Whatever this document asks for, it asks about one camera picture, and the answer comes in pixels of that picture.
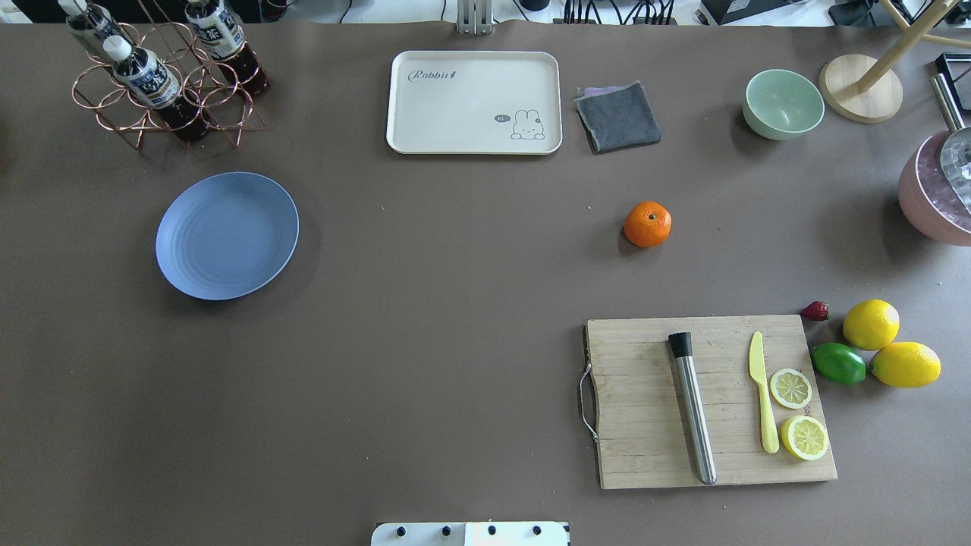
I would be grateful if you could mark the orange mandarin fruit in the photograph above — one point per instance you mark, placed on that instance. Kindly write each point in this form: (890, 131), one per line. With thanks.
(647, 224)

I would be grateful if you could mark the blue round plate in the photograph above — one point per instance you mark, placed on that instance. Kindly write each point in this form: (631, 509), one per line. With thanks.
(227, 236)

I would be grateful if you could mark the cream rabbit tray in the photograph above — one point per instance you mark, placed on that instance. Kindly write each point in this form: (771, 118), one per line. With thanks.
(474, 103)

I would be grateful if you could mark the grey folded cloth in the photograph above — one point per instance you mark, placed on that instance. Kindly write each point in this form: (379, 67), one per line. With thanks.
(617, 117)

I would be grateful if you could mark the steel muddler black tip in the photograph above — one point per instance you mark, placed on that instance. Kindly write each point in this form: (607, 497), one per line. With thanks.
(681, 345)

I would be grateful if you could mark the yellow plastic knife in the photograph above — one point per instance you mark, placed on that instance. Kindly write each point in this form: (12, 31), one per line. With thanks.
(757, 372)

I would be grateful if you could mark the lemon slice upper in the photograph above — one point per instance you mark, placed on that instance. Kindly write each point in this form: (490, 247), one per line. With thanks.
(791, 388)

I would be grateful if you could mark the red strawberry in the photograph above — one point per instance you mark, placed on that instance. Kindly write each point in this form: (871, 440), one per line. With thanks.
(817, 311)

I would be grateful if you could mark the green ceramic bowl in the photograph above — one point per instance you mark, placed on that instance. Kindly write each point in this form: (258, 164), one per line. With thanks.
(782, 105)

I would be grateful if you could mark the lemon half lower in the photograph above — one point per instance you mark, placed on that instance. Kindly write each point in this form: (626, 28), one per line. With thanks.
(804, 437)

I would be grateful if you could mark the green lime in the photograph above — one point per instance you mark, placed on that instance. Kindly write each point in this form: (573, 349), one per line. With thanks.
(838, 362)

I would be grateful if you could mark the tea bottle back right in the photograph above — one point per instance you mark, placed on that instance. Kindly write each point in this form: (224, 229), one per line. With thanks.
(220, 34)

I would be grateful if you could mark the tea bottle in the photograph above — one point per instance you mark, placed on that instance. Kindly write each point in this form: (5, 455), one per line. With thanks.
(90, 24)
(155, 87)
(220, 34)

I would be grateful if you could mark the yellow lemon upper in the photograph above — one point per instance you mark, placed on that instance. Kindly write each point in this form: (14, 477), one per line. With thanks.
(871, 325)

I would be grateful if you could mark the yellow lemon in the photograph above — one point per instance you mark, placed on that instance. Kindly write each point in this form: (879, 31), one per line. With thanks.
(906, 365)
(871, 325)

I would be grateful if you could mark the tea bottle front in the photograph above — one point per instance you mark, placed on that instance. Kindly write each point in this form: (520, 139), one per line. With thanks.
(155, 87)

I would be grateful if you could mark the wooden stand round base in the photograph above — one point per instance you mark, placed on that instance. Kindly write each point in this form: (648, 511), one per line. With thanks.
(866, 89)

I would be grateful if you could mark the yellow lemon lower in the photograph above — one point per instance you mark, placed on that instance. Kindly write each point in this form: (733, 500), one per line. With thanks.
(906, 365)

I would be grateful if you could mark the pink juicer appliance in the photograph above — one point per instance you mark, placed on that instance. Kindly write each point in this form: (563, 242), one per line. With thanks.
(933, 189)

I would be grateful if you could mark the tea bottle back left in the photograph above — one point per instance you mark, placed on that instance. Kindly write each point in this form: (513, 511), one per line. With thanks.
(90, 24)

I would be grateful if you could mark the grey metal camera post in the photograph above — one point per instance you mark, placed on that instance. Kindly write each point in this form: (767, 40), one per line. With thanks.
(474, 17)

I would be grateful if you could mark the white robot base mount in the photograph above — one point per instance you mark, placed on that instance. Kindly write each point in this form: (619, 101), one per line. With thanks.
(472, 533)

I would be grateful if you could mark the copper wire bottle rack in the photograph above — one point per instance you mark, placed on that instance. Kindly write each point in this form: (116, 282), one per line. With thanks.
(206, 85)

